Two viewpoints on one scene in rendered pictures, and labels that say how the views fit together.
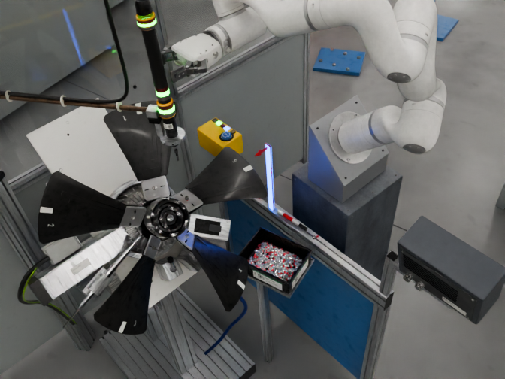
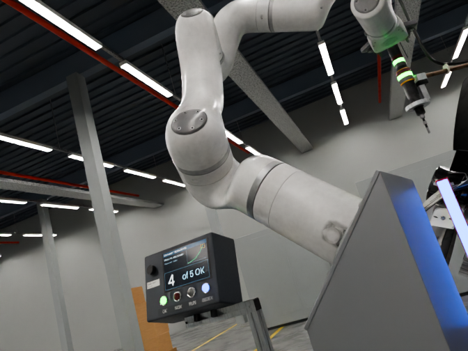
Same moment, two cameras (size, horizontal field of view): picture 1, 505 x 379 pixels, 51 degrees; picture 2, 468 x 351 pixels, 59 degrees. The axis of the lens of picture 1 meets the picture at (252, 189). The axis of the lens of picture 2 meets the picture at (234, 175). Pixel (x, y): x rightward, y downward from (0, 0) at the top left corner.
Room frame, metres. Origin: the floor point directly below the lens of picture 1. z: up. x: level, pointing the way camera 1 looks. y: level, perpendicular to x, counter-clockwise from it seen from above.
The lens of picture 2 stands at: (2.00, -0.80, 1.11)
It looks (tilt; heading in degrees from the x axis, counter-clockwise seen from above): 14 degrees up; 157
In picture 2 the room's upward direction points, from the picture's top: 17 degrees counter-clockwise
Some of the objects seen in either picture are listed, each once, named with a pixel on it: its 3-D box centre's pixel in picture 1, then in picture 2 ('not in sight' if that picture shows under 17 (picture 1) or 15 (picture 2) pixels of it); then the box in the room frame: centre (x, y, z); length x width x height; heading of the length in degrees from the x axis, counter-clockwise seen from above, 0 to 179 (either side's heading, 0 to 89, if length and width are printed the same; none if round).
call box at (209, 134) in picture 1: (220, 140); not in sight; (1.58, 0.11, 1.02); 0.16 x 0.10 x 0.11; 39
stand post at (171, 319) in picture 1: (173, 324); not in sight; (1.13, 0.38, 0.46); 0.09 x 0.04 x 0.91; 129
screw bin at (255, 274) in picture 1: (274, 259); not in sight; (1.12, -0.05, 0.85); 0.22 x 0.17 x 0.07; 54
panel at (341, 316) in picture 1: (293, 283); not in sight; (1.27, -0.14, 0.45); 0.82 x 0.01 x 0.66; 39
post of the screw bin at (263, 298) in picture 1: (264, 316); not in sight; (1.15, 0.00, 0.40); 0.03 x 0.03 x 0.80; 54
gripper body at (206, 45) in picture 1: (198, 51); (384, 31); (1.21, 0.11, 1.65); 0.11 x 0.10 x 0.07; 129
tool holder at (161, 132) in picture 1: (166, 123); (415, 92); (1.13, 0.21, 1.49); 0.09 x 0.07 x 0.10; 74
